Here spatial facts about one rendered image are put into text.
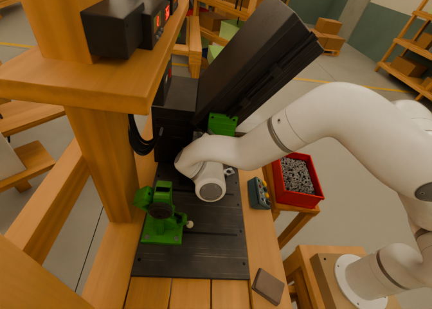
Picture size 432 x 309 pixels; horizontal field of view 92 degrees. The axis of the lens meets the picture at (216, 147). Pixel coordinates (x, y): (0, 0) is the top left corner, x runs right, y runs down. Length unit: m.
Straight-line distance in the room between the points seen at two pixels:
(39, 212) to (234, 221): 0.68
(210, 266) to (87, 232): 1.32
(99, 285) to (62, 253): 1.12
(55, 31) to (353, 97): 0.51
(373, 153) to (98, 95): 0.46
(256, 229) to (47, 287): 0.73
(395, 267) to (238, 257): 0.48
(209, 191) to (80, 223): 1.60
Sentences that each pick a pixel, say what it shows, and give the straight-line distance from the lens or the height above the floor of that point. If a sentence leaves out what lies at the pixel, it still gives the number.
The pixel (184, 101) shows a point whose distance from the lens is 0.94.
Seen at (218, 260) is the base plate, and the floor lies 0.90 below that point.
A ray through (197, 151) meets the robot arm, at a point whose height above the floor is 1.37.
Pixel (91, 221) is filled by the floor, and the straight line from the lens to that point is 2.05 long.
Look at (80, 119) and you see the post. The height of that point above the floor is 1.40.
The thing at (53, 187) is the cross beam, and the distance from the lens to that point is 0.63.
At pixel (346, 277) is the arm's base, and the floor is 0.93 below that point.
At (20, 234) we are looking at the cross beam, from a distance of 0.59.
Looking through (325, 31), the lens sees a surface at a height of 0.49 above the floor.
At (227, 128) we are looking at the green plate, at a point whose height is 1.22.
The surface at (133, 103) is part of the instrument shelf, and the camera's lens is 0.39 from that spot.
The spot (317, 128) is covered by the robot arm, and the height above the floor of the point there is 1.54.
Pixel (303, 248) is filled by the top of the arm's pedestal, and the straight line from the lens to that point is 1.10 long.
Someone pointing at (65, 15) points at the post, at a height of 1.62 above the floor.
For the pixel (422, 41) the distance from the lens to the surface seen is 6.92.
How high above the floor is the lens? 1.74
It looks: 43 degrees down
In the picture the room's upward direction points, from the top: 13 degrees clockwise
